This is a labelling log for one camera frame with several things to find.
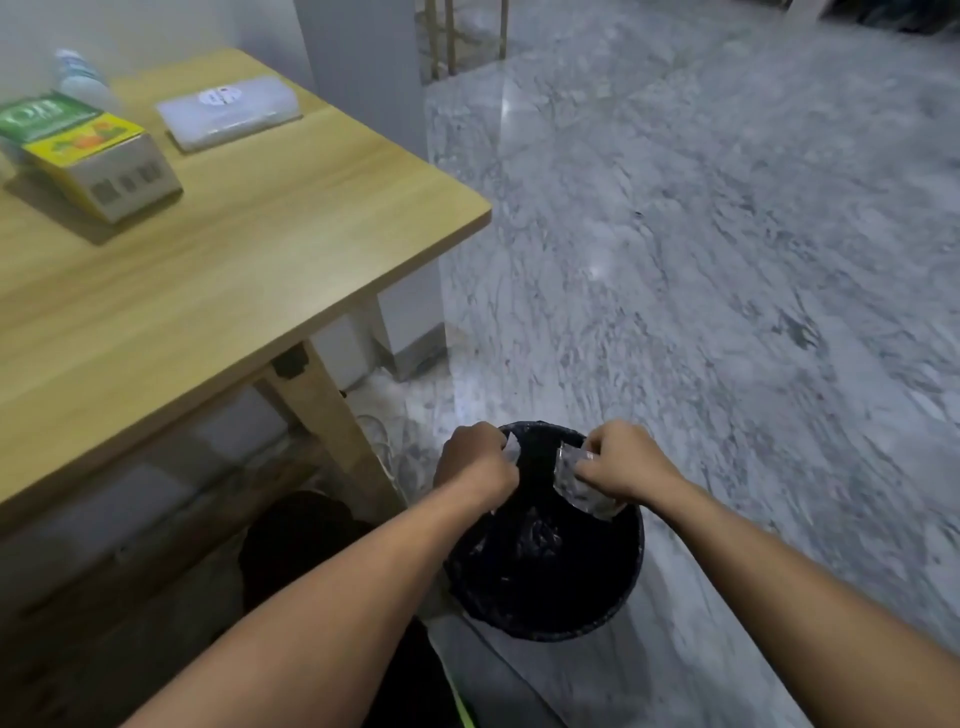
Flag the person's left hand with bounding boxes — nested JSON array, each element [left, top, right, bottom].
[[433, 422, 522, 511]]

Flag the person's right hand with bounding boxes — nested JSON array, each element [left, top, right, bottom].
[[573, 419, 689, 504]]

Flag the clear plastic wrapper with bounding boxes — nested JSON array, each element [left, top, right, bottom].
[[552, 442, 624, 522]]

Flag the person's left forearm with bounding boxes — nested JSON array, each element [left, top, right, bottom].
[[120, 474, 502, 728]]

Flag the person's right forearm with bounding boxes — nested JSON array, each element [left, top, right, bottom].
[[631, 480, 960, 728]]

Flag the black waste bin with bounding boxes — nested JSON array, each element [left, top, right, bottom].
[[442, 421, 646, 641]]

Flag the person's dark trousers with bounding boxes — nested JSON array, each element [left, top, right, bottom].
[[238, 491, 477, 728]]

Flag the wooden table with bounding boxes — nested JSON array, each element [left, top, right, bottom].
[[0, 48, 494, 728]]

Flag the gold metal rack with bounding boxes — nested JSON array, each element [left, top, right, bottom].
[[421, 0, 511, 82]]

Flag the translucent plastic case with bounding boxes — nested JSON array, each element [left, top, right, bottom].
[[155, 75, 303, 154]]

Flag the green yellow cardboard box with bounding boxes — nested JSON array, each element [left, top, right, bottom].
[[0, 90, 185, 225]]

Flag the clear plastic bottle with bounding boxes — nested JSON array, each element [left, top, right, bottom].
[[52, 48, 123, 115]]

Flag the white cable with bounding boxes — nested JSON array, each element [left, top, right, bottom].
[[352, 412, 421, 500]]

